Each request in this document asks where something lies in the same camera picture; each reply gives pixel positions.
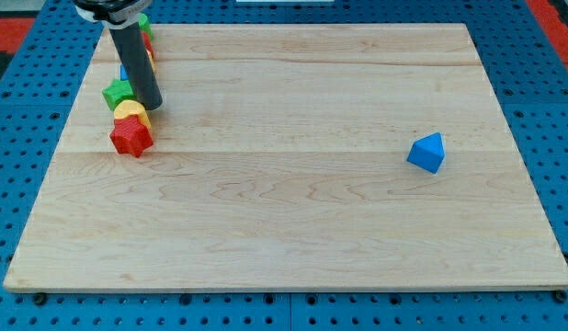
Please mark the yellow half-round block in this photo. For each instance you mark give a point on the yellow half-round block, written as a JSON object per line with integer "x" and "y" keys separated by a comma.
{"x": 127, "y": 108}

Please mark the green block at top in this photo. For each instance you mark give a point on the green block at top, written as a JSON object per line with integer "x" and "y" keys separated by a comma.
{"x": 145, "y": 25}

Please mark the yellow block behind rod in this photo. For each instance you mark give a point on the yellow block behind rod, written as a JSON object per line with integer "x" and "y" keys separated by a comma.
{"x": 151, "y": 60}

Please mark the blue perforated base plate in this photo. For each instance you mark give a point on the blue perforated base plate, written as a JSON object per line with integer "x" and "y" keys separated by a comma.
{"x": 530, "y": 79}

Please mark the red block behind rod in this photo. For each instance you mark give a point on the red block behind rod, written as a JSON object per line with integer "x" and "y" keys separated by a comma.
{"x": 147, "y": 44}

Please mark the small blue block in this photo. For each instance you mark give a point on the small blue block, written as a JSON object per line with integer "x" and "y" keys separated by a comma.
{"x": 122, "y": 73}

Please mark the green star block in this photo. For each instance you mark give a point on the green star block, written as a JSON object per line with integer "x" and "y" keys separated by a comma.
{"x": 116, "y": 92}

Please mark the light wooden board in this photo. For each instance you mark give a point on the light wooden board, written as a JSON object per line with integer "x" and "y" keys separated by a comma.
{"x": 279, "y": 163}

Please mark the red star block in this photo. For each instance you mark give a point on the red star block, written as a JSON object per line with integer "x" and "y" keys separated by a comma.
{"x": 130, "y": 136}

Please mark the blue triangle block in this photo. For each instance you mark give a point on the blue triangle block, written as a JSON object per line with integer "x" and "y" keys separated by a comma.
{"x": 428, "y": 153}

